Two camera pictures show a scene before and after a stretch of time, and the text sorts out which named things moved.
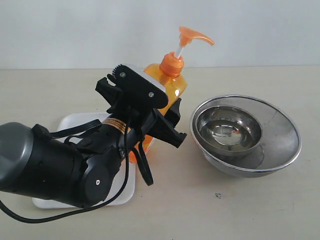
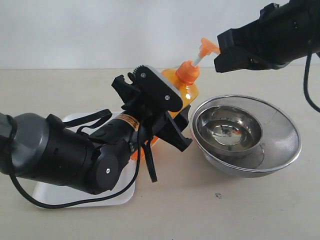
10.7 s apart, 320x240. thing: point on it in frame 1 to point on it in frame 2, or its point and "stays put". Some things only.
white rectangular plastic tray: x=127 y=196 stays put
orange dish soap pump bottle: x=169 y=70 to x=184 y=77
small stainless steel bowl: x=229 y=130 stays put
